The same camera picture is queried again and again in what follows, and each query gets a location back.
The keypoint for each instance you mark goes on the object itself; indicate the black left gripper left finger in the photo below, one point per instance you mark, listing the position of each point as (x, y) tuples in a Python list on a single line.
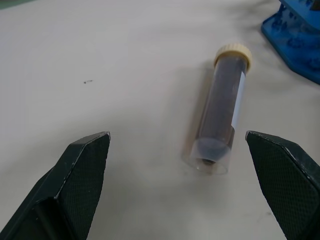
[(75, 190)]

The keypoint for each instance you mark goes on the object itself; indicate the blue plastic tube rack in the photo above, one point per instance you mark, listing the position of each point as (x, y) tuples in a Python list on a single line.
[(295, 37)]

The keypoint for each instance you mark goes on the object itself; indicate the brown tube with yellow cap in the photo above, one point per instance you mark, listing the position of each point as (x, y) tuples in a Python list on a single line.
[(220, 112)]

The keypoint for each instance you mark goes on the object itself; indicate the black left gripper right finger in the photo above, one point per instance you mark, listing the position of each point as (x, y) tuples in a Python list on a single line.
[(290, 190)]

